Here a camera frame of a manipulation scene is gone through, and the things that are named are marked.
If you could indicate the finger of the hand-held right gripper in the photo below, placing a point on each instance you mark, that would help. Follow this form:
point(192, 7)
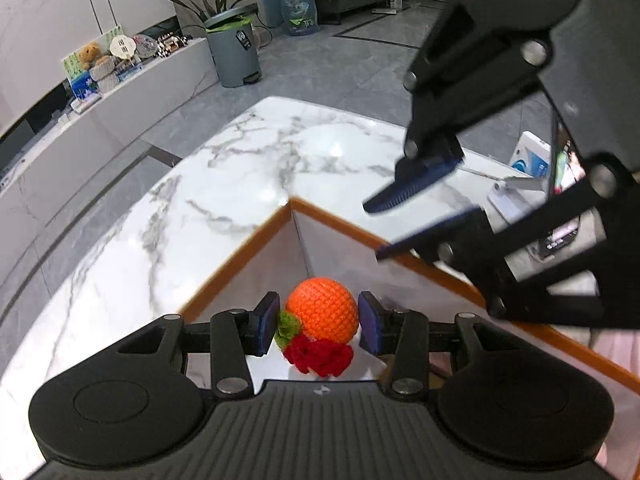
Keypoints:
point(420, 180)
point(430, 234)

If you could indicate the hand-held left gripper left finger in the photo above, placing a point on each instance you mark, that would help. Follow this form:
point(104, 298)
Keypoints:
point(267, 322)

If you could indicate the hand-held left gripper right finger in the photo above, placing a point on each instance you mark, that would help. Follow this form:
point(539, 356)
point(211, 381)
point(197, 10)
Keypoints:
point(370, 322)

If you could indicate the crocheted orange fruit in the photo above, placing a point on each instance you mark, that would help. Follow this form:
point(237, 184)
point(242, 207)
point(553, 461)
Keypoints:
point(322, 310)

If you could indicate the orange cardboard box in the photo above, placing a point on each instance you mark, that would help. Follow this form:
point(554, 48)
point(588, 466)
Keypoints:
point(330, 250)

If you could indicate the white phone stand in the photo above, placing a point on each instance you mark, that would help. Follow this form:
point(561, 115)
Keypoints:
point(505, 200)

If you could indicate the white box blue print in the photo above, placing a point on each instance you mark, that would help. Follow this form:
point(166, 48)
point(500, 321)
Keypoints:
point(530, 157)

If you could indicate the smartphone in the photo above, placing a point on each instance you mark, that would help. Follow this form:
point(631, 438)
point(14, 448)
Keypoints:
point(565, 160)

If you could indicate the blue water jug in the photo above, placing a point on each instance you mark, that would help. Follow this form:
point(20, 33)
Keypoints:
point(299, 10)

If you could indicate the grey pedal trash bin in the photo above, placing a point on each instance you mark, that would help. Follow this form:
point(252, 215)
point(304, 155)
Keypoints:
point(235, 55)

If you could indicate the marble television bench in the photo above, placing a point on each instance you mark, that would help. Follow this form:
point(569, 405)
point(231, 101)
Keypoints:
point(125, 110)

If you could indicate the black white toy car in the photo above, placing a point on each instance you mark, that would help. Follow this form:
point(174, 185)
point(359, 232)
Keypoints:
point(172, 44)

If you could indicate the blue printed box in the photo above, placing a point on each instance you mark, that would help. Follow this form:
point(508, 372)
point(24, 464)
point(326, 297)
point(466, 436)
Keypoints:
point(82, 87)

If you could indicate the glass plate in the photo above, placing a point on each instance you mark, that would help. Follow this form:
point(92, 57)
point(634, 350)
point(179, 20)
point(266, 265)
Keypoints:
point(145, 46)

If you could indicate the white round fan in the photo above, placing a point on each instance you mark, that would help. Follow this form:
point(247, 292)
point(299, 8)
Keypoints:
point(122, 46)

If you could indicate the brown teddy bear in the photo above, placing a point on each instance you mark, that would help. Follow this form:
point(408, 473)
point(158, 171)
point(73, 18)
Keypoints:
point(91, 55)

